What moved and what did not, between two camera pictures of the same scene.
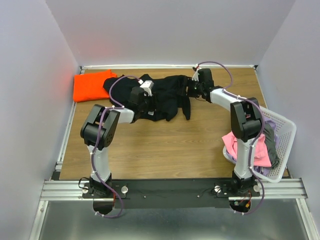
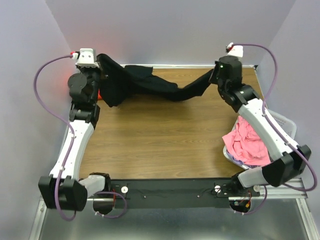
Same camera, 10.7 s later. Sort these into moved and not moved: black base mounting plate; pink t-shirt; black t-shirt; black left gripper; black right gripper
Moved: black left gripper; black right gripper; black t-shirt
Not moved: black base mounting plate; pink t-shirt
